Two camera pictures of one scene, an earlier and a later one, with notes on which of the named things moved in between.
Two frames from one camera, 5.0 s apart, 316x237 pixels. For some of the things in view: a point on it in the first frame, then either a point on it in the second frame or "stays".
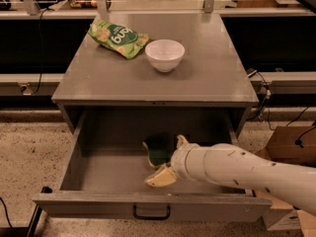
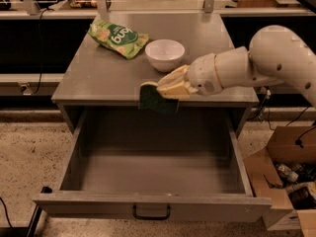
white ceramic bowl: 165,55 stays
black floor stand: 23,231 stays
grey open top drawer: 106,167 stays
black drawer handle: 149,216 stays
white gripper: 181,162 -> 202,73
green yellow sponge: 160,149 -> 151,99
